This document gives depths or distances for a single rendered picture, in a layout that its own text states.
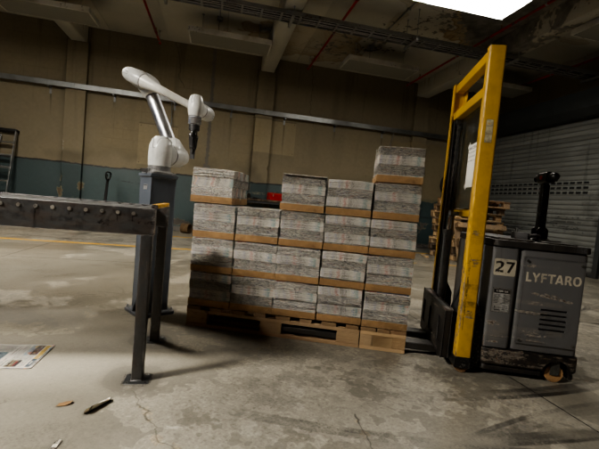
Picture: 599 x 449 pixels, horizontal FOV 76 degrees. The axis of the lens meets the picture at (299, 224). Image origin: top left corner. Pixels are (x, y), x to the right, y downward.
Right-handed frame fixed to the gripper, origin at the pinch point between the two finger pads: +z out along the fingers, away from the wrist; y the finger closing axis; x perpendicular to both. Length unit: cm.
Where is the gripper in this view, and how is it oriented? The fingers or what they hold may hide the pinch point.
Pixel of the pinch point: (192, 153)
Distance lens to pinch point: 287.7
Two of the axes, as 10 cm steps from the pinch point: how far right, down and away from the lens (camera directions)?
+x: -9.9, -0.9, 1.1
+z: -0.9, 9.9, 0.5
